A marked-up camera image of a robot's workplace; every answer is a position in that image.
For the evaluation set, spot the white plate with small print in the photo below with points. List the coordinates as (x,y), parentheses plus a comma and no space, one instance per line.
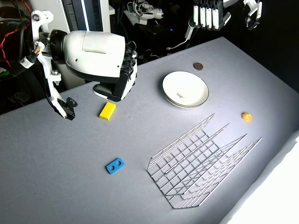
(184,86)

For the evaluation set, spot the yellow rectangular block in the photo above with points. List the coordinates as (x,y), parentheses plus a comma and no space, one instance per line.
(107,111)

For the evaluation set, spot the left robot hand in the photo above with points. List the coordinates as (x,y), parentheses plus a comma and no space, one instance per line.
(206,14)

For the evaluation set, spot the blue block with two holes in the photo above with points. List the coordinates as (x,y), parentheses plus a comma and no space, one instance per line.
(116,165)

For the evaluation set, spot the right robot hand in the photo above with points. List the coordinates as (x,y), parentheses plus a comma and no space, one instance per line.
(93,56)

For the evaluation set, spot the round brown biscuit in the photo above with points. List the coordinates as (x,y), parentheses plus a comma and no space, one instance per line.
(198,66)

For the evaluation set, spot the orange swirl cookie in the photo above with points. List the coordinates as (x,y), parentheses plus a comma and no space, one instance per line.
(247,117)

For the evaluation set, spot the white black-rimmed plate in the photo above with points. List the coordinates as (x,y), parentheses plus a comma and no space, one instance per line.
(187,107)

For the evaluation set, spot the white background device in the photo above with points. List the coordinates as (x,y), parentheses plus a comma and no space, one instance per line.
(140,14)

